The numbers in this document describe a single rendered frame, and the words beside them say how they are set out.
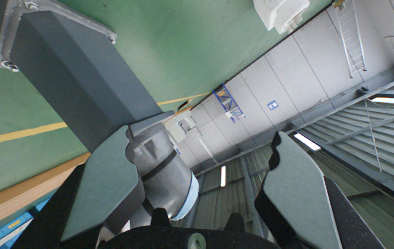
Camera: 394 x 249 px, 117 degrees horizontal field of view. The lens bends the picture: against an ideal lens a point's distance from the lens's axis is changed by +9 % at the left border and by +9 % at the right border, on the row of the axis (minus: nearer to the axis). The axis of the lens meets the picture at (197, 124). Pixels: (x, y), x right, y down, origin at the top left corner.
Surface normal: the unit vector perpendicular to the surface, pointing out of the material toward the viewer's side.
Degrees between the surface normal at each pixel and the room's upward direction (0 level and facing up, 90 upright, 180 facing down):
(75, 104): 90
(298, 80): 90
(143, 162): 72
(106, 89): 90
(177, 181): 90
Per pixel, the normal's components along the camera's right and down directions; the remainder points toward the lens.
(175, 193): 0.36, -0.14
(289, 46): -0.24, 0.28
